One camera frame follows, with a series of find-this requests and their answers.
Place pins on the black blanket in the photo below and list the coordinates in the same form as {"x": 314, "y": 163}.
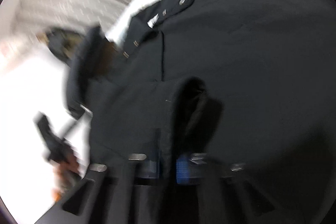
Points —
{"x": 236, "y": 56}

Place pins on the person's left hand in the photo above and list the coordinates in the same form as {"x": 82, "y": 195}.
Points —
{"x": 63, "y": 179}

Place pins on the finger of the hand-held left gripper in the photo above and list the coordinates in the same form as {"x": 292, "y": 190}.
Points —
{"x": 76, "y": 123}
{"x": 44, "y": 127}

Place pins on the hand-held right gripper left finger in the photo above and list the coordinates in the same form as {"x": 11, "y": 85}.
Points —
{"x": 151, "y": 167}

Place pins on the dark grey knit garment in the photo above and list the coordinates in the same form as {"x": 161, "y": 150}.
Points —
{"x": 59, "y": 41}

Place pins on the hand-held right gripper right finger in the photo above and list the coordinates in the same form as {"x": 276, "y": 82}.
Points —
{"x": 183, "y": 169}

